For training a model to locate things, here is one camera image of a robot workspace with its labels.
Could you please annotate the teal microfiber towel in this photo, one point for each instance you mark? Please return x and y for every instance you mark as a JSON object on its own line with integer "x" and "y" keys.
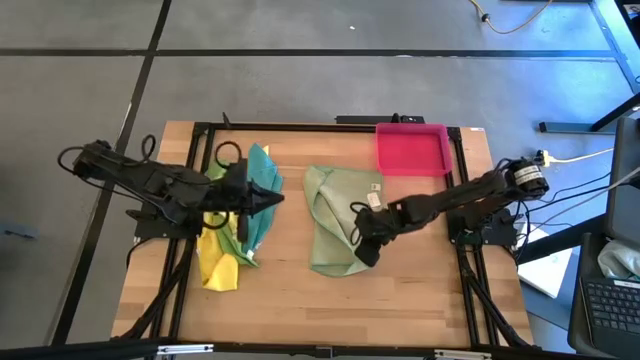
{"x": 265, "y": 167}

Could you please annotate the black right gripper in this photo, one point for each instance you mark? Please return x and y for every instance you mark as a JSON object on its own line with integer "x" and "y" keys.
{"x": 380, "y": 222}

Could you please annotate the silver frame bracket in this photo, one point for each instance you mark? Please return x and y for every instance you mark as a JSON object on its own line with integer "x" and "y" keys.
{"x": 462, "y": 355}
{"x": 185, "y": 349}

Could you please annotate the white power plug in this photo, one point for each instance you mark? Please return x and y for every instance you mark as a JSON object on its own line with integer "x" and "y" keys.
{"x": 544, "y": 159}

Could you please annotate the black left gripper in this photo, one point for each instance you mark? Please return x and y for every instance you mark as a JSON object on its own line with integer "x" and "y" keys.
{"x": 235, "y": 190}

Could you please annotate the black power strip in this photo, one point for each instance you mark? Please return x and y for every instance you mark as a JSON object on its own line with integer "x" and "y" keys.
{"x": 360, "y": 119}

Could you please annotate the grey panel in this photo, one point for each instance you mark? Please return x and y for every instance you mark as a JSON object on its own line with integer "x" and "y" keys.
{"x": 625, "y": 200}

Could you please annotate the pale green microfiber towel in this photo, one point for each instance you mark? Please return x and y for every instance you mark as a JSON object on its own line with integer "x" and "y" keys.
{"x": 330, "y": 210}

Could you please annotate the white flat board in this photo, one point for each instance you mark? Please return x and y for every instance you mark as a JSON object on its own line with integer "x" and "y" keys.
{"x": 547, "y": 270}

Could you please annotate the pink plastic bin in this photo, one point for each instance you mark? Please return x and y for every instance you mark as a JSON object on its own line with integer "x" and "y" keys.
{"x": 412, "y": 150}

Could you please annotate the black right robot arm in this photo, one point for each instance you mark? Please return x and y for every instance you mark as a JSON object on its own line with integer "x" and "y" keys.
{"x": 465, "y": 192}

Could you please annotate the pale crumpled bag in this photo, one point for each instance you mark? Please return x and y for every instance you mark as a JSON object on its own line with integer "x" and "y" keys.
{"x": 620, "y": 260}

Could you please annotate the black desk leg frame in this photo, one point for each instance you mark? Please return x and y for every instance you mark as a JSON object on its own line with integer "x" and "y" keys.
{"x": 575, "y": 127}

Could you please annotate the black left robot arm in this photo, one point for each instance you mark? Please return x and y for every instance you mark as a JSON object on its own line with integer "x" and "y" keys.
{"x": 150, "y": 182}

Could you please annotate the small black frame mount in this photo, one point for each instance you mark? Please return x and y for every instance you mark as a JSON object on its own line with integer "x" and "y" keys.
{"x": 226, "y": 121}

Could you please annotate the black aluminium table frame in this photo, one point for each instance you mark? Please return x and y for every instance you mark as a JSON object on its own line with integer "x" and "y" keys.
{"x": 310, "y": 127}

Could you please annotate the black keyboard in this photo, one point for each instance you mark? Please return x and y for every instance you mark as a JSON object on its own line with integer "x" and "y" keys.
{"x": 615, "y": 310}

